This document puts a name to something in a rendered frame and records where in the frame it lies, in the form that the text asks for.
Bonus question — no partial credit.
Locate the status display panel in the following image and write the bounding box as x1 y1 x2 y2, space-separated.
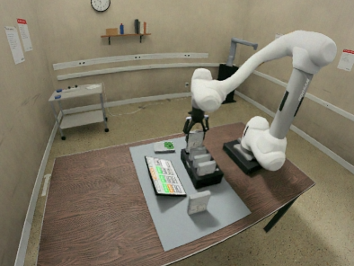
145 156 187 197

